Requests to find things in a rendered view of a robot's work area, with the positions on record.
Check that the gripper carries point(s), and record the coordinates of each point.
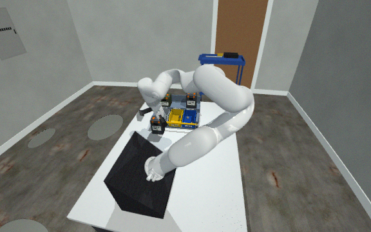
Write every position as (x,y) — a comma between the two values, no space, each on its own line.
(159,113)

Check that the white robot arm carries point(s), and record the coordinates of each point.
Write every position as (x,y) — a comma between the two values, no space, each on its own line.
(236,100)

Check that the olive green case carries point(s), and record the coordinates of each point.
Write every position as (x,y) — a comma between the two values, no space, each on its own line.
(165,101)

